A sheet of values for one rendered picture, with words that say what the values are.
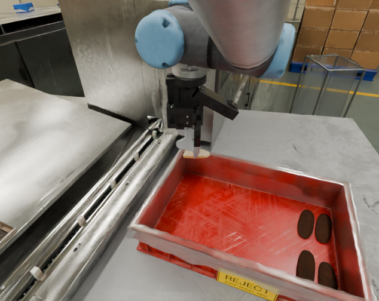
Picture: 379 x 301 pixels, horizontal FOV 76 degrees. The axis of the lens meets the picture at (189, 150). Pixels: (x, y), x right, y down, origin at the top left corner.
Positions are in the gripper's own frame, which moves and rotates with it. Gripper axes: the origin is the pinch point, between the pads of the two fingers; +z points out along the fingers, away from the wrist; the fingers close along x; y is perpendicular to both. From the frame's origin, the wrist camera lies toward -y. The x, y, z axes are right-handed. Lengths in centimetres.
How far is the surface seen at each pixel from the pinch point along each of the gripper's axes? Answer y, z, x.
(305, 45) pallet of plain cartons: -168, 59, -347
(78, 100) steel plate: 61, 17, -63
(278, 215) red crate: -22.7, 16.3, 8.4
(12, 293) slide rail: 36.9, 13.7, 30.7
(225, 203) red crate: -8.4, 16.3, 4.5
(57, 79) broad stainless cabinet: 139, 53, -181
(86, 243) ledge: 25.5, 12.5, 20.2
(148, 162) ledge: 15.7, 12.5, -8.8
